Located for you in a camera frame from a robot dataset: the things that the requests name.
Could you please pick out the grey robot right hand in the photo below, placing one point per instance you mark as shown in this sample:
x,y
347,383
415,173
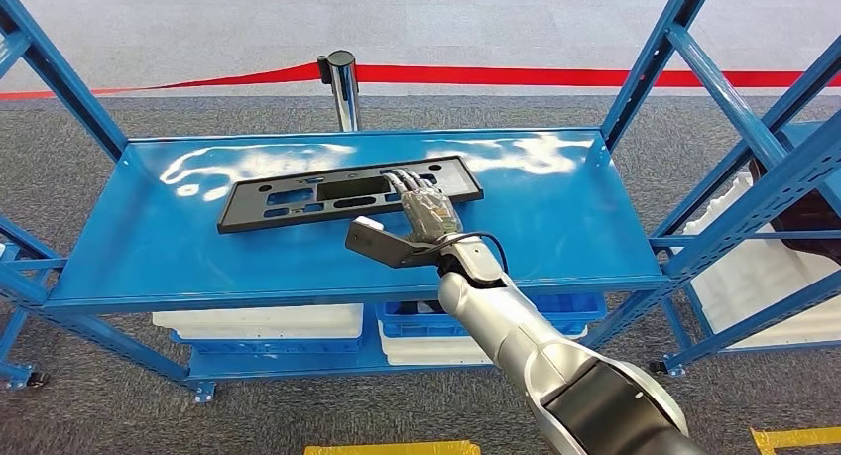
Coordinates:
x,y
430,212

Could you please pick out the black plastic panel part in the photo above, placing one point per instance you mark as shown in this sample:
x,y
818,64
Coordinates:
x,y
240,212

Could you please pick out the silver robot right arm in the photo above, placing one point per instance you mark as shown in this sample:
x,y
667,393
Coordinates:
x,y
512,327

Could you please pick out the blue metal shelf rack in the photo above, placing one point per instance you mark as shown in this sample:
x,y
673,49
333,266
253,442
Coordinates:
x,y
39,263
164,255
788,305

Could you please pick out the red barrier belt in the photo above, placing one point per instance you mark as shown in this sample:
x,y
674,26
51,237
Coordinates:
x,y
289,74
591,78

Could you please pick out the black caster wheel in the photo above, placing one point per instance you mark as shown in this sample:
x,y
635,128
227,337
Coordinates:
x,y
657,367
36,378

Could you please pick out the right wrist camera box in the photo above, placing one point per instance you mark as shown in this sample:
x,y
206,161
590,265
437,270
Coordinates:
x,y
378,242

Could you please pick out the chrome barrier post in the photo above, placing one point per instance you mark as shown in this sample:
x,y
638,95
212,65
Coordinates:
x,y
345,91

